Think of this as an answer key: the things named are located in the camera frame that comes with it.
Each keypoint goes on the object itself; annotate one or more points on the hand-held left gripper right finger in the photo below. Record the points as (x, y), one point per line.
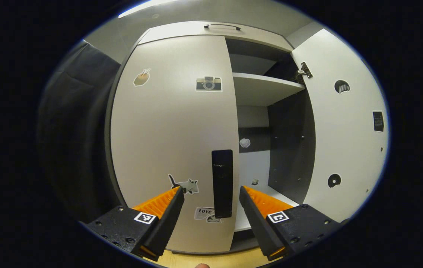
(256, 223)

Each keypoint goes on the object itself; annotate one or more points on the grey cabinet door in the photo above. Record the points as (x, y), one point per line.
(167, 130)
(345, 149)

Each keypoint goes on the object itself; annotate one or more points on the metal door hinge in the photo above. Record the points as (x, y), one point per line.
(305, 70)

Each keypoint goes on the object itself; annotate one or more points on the grey cabinet drawer front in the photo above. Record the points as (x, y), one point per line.
(181, 31)

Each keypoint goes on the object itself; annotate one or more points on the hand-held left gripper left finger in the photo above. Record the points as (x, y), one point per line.
(167, 219)

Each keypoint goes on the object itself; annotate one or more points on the grey double-door shoe cabinet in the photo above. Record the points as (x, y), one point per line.
(289, 149)

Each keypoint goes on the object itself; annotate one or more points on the white cabinet shelf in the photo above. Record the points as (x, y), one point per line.
(263, 87)

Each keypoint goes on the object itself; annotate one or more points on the black backdrop cloth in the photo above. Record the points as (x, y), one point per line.
(73, 130)

